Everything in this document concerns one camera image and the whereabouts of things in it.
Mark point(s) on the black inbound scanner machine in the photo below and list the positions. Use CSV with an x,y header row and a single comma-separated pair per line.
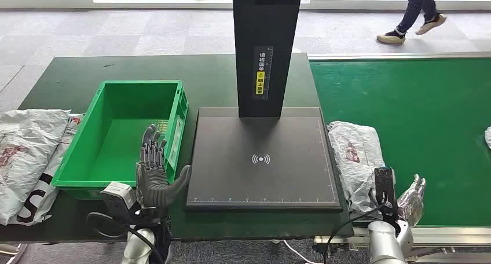
x,y
261,178

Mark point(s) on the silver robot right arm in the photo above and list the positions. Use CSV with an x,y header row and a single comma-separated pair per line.
x,y
383,243

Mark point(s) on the green conveyor belt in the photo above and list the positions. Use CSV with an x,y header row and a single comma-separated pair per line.
x,y
422,112

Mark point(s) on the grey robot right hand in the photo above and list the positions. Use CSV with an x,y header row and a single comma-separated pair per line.
x,y
411,204

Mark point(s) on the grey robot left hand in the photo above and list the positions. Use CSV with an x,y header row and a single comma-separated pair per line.
x,y
153,185

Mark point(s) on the person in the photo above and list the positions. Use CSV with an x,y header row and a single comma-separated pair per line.
x,y
416,5

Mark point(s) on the curved grey metal base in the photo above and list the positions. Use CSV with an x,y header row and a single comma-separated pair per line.
x,y
19,254

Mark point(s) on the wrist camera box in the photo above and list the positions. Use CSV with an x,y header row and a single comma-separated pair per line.
x,y
117,193
384,187

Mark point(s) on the green plastic crate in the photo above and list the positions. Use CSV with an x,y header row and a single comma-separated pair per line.
x,y
115,147

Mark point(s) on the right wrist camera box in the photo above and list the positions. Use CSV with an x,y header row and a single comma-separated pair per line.
x,y
384,187

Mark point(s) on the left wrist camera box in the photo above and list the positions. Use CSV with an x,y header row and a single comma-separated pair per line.
x,y
117,193

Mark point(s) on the grey parcel black letter print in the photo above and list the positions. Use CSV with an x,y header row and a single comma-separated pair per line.
x,y
49,199

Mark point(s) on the small grey parcel bag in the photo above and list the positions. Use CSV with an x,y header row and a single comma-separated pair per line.
x,y
356,155

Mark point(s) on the white window sill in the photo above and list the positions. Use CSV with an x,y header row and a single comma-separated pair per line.
x,y
115,2

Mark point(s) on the grey parcel bag red lines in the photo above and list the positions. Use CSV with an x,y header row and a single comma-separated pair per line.
x,y
488,137

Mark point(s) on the dark green table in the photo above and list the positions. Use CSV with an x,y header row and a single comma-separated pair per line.
x,y
214,82

